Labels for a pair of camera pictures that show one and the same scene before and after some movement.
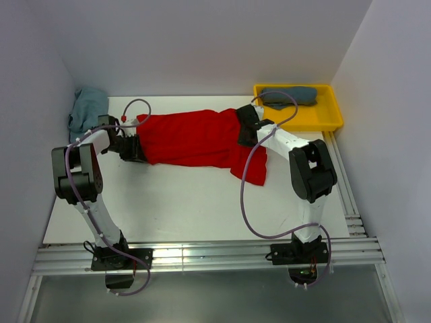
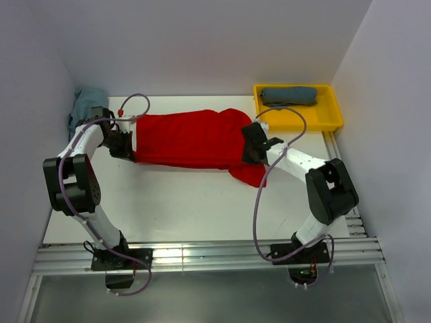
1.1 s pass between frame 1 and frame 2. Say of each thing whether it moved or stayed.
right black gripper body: moved
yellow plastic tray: stayed
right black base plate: stayed
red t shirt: stayed
